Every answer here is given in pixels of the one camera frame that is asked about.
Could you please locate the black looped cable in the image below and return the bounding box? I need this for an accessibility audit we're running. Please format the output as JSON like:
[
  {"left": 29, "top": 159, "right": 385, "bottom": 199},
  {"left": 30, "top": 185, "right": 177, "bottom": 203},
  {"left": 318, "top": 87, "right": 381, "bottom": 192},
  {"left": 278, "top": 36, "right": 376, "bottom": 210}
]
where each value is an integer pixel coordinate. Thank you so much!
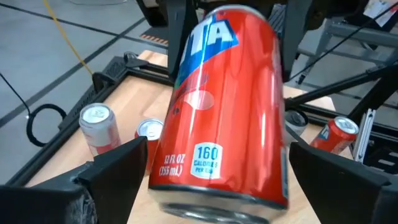
[{"left": 0, "top": 72, "right": 68, "bottom": 147}]

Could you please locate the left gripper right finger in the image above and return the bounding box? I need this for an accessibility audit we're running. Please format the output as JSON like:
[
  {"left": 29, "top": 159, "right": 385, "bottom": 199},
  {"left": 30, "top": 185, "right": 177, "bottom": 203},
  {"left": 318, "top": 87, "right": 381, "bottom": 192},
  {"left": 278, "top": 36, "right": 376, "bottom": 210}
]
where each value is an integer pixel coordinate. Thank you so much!
[{"left": 289, "top": 141, "right": 398, "bottom": 224}]

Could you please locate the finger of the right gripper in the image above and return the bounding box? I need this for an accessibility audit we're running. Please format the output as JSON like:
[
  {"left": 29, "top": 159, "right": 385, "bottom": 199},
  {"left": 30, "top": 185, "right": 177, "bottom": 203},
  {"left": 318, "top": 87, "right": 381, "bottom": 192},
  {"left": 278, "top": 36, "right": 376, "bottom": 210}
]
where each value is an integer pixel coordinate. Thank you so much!
[
  {"left": 167, "top": 0, "right": 200, "bottom": 83},
  {"left": 279, "top": 0, "right": 309, "bottom": 83}
]

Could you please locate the black perforated control box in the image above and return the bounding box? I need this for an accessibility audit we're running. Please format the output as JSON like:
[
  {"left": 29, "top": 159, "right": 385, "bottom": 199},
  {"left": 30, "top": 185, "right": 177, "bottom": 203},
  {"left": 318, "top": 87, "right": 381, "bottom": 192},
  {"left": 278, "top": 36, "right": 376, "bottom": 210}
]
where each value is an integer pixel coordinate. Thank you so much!
[{"left": 101, "top": 51, "right": 150, "bottom": 78}]

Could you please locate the white paper sheet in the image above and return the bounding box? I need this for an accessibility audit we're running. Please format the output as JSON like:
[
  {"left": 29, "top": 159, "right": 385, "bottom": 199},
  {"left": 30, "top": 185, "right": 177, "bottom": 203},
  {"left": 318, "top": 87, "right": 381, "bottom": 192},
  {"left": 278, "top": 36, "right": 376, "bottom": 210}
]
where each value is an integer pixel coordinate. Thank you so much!
[{"left": 363, "top": 0, "right": 398, "bottom": 28}]

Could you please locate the grey metal stand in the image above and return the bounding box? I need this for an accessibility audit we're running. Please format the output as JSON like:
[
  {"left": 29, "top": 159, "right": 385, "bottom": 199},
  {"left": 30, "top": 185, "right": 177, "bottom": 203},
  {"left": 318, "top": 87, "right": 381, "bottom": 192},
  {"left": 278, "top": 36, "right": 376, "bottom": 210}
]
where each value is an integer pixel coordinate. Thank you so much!
[{"left": 297, "top": 17, "right": 398, "bottom": 85}]

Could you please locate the yellow cable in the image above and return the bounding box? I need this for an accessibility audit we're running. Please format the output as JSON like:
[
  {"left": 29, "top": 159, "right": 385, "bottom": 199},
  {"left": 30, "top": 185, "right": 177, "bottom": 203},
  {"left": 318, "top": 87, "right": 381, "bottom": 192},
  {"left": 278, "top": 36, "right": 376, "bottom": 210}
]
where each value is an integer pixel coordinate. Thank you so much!
[{"left": 42, "top": 0, "right": 95, "bottom": 76}]

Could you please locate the silver red Spindrift can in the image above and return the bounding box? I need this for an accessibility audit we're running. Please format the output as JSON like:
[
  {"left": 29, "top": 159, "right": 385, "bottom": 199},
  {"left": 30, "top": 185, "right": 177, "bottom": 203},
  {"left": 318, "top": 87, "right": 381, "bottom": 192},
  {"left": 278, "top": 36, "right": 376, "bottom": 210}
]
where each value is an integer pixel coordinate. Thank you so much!
[{"left": 78, "top": 102, "right": 123, "bottom": 158}]

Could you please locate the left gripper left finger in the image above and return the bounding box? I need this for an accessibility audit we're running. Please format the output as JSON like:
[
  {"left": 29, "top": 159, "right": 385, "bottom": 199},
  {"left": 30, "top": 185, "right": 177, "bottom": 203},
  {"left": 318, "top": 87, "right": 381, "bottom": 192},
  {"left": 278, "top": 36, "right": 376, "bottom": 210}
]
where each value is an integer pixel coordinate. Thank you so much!
[{"left": 0, "top": 136, "right": 149, "bottom": 224}]

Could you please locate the black mat with orange stripes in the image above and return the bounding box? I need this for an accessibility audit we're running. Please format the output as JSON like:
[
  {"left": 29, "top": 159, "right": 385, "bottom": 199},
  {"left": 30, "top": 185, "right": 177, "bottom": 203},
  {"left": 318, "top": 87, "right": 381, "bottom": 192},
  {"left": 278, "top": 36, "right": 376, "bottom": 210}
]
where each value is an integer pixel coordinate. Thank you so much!
[{"left": 136, "top": 0, "right": 170, "bottom": 47}]

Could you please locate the red Fanta can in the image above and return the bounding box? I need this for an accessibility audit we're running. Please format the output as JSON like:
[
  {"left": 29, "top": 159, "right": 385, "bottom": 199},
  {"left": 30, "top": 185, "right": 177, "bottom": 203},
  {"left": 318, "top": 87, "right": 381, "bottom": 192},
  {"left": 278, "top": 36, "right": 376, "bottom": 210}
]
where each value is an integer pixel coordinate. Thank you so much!
[
  {"left": 309, "top": 116, "right": 360, "bottom": 156},
  {"left": 134, "top": 118, "right": 165, "bottom": 174},
  {"left": 148, "top": 4, "right": 290, "bottom": 224}
]

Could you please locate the silver aluminium extrusion post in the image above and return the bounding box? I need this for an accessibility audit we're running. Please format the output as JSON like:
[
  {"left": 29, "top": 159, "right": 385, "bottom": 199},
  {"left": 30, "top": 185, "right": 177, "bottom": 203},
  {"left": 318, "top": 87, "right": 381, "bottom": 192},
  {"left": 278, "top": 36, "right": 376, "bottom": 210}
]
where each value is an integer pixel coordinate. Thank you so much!
[{"left": 353, "top": 108, "right": 377, "bottom": 164}]

